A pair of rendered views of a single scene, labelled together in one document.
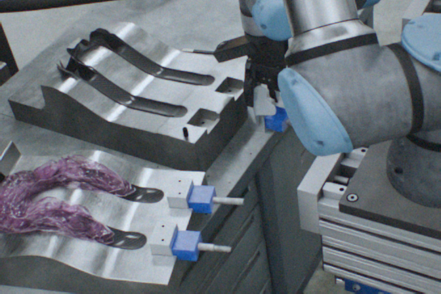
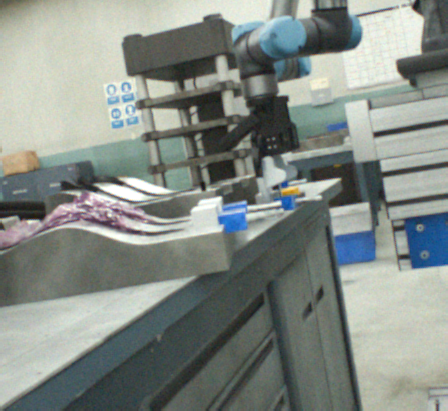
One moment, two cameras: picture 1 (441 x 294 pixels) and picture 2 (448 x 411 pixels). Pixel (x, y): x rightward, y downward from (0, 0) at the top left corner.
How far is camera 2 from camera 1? 0.88 m
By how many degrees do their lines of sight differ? 40
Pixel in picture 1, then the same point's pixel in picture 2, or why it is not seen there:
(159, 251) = (203, 220)
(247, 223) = (267, 350)
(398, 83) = not seen: outside the picture
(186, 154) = not seen: hidden behind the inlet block
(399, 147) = (433, 13)
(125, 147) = not seen: hidden behind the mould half
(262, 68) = (267, 131)
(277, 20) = (284, 29)
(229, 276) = (260, 398)
